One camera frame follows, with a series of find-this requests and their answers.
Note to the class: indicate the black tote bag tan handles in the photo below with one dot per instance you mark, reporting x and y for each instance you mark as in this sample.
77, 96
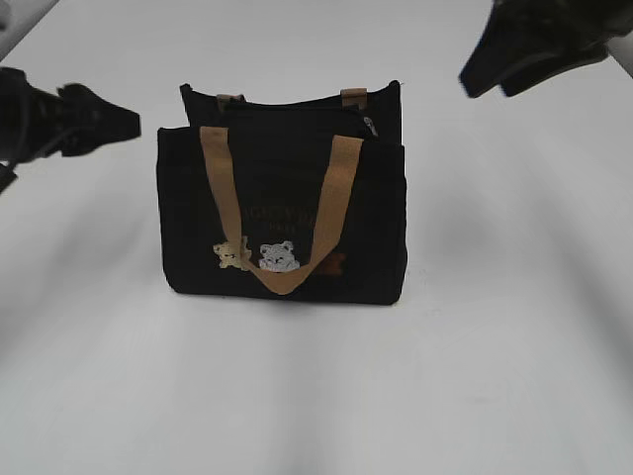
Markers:
248, 191

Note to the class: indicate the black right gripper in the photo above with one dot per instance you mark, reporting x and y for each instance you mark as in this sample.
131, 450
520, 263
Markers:
519, 33

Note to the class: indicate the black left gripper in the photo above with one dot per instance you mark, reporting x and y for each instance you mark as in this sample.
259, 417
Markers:
36, 124

